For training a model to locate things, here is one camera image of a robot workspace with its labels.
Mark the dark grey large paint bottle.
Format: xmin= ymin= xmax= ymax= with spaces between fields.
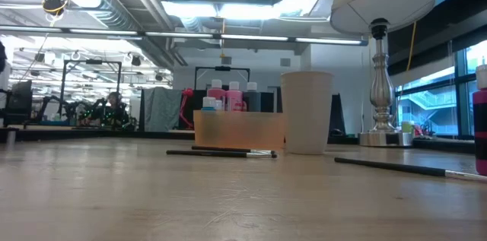
xmin=243 ymin=81 xmax=263 ymax=113

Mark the orange translucent plastic bin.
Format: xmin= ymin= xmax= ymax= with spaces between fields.
xmin=193 ymin=109 xmax=285 ymax=151

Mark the coral large paint bottle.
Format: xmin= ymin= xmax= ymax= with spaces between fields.
xmin=207 ymin=79 xmax=227 ymax=112

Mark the blue small paint bottle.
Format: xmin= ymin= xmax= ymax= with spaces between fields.
xmin=201 ymin=97 xmax=217 ymax=112

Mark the black handled paint brush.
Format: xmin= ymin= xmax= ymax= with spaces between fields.
xmin=191 ymin=145 xmax=275 ymax=154
xmin=334 ymin=157 xmax=487 ymax=182
xmin=166 ymin=149 xmax=278 ymax=159

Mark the white paper cup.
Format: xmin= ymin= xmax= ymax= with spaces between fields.
xmin=280 ymin=71 xmax=335 ymax=155

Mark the magenta small paint bottle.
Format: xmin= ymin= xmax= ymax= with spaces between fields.
xmin=473 ymin=64 xmax=487 ymax=176

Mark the black background screen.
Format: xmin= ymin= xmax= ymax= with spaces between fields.
xmin=193 ymin=88 xmax=283 ymax=113

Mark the grey hanging cloth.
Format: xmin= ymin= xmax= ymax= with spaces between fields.
xmin=142 ymin=87 xmax=183 ymax=132

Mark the bright ceiling light panel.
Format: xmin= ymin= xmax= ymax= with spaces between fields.
xmin=161 ymin=0 xmax=332 ymax=21

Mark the long ceiling light strip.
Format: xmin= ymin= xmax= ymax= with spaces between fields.
xmin=0 ymin=24 xmax=368 ymax=46

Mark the person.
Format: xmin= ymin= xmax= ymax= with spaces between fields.
xmin=99 ymin=90 xmax=130 ymax=128

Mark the dark background monitor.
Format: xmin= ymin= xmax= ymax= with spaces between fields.
xmin=7 ymin=80 xmax=33 ymax=120

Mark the black gantry frame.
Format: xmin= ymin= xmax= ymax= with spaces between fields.
xmin=194 ymin=65 xmax=251 ymax=92
xmin=59 ymin=58 xmax=123 ymax=120

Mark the silver ceiling duct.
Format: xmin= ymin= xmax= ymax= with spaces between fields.
xmin=33 ymin=0 xmax=180 ymax=69

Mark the yellow extension cable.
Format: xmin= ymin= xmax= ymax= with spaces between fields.
xmin=406 ymin=20 xmax=418 ymax=75

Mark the black yellow ceiling cable reel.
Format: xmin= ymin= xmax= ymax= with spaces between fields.
xmin=41 ymin=0 xmax=69 ymax=17

